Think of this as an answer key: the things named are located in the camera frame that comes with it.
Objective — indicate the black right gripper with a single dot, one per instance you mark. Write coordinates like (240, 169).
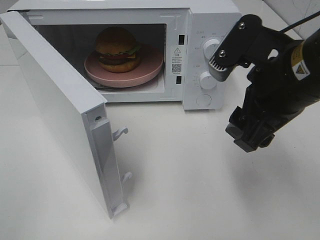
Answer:
(280, 78)

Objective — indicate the round microwave door button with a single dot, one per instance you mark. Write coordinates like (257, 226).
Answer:
(203, 100)

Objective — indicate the pink round plate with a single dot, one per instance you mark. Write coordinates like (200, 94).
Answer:
(147, 52)

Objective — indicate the burger with lettuce tomato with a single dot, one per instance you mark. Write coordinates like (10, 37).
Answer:
(118, 50)

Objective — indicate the white microwave door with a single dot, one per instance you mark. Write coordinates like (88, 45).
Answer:
(73, 110)

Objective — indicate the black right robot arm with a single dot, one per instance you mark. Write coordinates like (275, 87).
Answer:
(314, 67)

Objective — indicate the upper white microwave knob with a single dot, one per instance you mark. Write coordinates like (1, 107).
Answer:
(210, 46)

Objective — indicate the white microwave knob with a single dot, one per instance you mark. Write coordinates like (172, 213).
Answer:
(207, 81)
(210, 46)

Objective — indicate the lower white microwave knob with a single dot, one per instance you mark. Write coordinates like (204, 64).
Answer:
(207, 81)

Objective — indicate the glass microwave turntable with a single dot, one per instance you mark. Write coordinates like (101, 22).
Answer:
(110, 87)

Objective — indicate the white microwave oven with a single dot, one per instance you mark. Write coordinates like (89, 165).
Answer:
(177, 28)

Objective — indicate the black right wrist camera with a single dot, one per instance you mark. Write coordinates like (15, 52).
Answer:
(249, 131)

